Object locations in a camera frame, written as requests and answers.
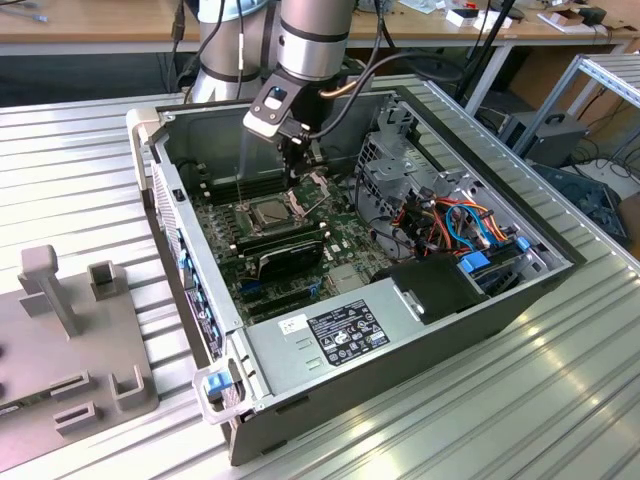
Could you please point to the silver CPU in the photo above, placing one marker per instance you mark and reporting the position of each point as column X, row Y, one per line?
column 270, row 216

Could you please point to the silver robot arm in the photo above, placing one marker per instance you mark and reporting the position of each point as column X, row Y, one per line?
column 310, row 50

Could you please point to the CPU socket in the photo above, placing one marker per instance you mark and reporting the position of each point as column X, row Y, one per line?
column 260, row 233

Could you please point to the green motherboard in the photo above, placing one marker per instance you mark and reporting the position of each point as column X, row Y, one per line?
column 345, row 235

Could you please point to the silver disk bay cage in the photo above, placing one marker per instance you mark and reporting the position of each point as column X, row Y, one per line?
column 395, row 170

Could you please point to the silver chipset heatsink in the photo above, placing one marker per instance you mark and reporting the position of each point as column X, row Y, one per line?
column 345, row 279

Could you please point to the blue expansion slot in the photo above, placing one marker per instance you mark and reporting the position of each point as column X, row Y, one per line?
column 250, row 286

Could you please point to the black expansion slot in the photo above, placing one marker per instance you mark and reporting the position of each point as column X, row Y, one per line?
column 277, row 311
column 277, row 297

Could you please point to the black office chair base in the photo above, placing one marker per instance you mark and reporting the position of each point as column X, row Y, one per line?
column 425, row 57

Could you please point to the black plastic air shroud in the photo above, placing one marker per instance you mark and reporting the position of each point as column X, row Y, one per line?
column 430, row 290

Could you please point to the silver power supply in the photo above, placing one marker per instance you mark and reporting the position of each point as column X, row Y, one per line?
column 272, row 352

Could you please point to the loose white papers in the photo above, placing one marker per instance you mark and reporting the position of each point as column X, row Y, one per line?
column 420, row 5

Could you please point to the blue disk carrier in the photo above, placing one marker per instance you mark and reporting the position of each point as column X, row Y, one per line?
column 475, row 263

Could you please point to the black tripod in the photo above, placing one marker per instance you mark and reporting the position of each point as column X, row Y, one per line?
column 494, row 31

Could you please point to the blue case latch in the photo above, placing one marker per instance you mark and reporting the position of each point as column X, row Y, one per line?
column 220, row 385

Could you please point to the grey PC case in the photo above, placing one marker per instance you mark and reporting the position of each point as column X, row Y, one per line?
column 400, row 380

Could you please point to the brown cardboard box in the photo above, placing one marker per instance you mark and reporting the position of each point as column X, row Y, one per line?
column 542, row 75

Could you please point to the long wooden desk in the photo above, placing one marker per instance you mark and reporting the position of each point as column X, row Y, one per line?
column 60, row 20

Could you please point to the dark teal plastic bin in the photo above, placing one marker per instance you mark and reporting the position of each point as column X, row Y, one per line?
column 575, row 192

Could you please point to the pale open cardboard box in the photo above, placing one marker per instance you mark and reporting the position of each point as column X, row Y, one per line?
column 557, row 21

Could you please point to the grey parts rack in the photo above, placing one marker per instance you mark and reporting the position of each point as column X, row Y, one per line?
column 60, row 350

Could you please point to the small black device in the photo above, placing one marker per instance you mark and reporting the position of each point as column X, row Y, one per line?
column 594, row 17

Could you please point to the green RAM stick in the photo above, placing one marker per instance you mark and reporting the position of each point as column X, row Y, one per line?
column 20, row 404

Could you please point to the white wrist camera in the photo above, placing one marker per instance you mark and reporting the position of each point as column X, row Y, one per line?
column 260, row 125

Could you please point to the aluminium profile frame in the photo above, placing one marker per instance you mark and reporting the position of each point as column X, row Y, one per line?
column 607, row 76

